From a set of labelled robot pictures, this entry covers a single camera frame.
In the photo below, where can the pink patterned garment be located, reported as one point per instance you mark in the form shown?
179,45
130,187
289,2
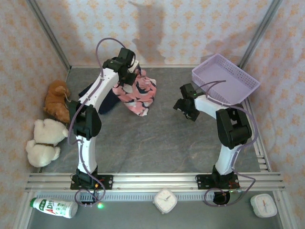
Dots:
140,95

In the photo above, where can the lavender plastic laundry basket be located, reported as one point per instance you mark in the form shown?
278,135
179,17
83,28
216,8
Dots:
221,71

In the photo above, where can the navy blue garment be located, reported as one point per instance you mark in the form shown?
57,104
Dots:
108,105

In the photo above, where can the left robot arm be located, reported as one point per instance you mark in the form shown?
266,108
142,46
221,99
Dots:
88,124

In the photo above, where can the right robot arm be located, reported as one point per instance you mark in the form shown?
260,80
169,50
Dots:
234,128

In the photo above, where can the brown plush bear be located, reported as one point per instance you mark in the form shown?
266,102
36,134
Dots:
54,100

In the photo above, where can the white square alarm clock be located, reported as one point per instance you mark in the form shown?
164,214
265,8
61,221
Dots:
264,205
165,200

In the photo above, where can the black round cap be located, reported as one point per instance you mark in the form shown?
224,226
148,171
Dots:
221,198

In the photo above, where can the white plush bear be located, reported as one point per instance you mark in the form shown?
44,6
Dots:
44,143

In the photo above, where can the white green drink bottle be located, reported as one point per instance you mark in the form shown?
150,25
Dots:
54,208

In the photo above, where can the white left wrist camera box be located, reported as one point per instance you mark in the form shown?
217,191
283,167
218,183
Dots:
135,66

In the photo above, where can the aluminium frame crossbar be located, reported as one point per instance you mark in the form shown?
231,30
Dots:
166,66

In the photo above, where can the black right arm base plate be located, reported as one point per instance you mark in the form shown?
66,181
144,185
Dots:
202,181

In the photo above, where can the aluminium mounting rail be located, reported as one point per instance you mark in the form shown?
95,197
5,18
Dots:
155,181

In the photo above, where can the aluminium frame post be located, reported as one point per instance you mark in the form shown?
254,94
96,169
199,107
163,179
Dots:
259,33
47,33

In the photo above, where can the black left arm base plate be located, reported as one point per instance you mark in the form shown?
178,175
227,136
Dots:
107,181

